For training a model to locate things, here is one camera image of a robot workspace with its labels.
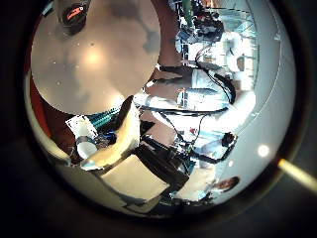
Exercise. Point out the bouquet with teal stem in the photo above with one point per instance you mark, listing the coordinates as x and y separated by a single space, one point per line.
187 10

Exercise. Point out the round ceiling lamp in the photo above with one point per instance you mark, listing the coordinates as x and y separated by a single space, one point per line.
263 150

